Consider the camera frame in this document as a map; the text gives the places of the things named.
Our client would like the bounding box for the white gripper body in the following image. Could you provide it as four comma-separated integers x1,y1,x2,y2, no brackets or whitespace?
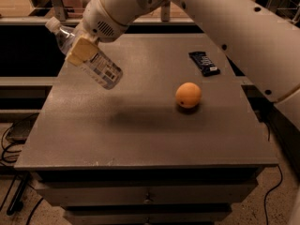
75,0,128,43

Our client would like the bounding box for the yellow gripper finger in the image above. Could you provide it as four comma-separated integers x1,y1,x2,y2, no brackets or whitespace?
66,37,98,67

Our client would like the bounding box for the clear plastic water bottle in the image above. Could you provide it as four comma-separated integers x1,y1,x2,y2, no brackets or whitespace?
45,17,123,90

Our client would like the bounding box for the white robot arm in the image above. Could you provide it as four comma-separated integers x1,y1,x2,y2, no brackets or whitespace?
67,0,300,131

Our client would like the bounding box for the dark blue snack bar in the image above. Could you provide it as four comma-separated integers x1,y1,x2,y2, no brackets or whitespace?
188,52,220,77

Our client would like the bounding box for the orange fruit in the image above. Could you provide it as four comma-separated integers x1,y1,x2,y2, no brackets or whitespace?
175,82,202,109

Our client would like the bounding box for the grey drawer cabinet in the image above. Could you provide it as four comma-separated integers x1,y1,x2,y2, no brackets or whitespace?
16,34,278,225

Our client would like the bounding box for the grey metal shelf rail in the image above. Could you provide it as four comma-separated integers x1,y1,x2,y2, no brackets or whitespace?
0,0,300,27

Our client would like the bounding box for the black cables left floor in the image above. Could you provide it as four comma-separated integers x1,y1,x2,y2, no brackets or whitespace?
0,112,45,225

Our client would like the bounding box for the black cable right floor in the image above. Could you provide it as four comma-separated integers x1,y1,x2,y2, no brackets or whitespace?
262,164,284,225

